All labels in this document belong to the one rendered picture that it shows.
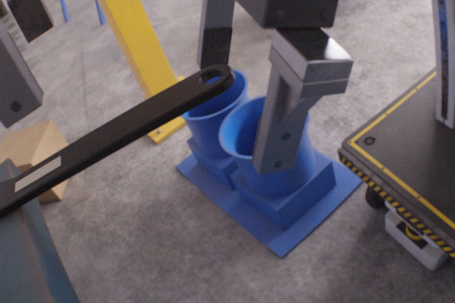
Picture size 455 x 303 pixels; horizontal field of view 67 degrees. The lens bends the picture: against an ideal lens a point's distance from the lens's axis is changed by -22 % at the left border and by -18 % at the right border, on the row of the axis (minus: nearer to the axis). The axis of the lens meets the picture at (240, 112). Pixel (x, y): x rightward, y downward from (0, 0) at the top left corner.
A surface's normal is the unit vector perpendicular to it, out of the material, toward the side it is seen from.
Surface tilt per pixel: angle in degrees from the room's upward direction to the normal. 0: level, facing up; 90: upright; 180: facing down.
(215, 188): 0
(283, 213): 90
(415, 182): 0
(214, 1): 96
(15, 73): 90
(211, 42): 96
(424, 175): 0
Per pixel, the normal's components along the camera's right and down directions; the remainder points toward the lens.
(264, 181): -0.29, 0.67
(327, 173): 0.59, 0.35
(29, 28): 0.39, 0.48
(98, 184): -0.30, -0.74
